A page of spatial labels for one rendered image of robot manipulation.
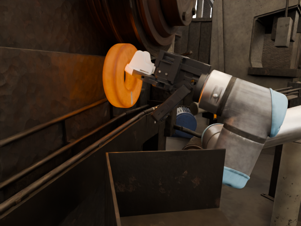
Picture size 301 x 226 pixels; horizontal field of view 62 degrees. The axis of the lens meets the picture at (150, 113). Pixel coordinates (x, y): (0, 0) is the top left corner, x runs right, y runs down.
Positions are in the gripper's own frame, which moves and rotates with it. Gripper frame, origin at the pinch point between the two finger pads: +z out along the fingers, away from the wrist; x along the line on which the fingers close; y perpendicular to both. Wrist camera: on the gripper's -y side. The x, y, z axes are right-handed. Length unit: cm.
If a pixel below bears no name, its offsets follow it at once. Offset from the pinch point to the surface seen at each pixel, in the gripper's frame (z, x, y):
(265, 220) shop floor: -69, -90, -69
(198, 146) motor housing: -21, -44, -27
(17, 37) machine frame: 15.5, 18.4, 1.2
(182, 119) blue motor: 19, -217, -69
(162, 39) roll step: 0.0, -20.2, 9.1
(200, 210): -29.2, 16.0, -15.9
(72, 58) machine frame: 9.2, 8.7, -0.7
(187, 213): -27.2, 17.8, -16.5
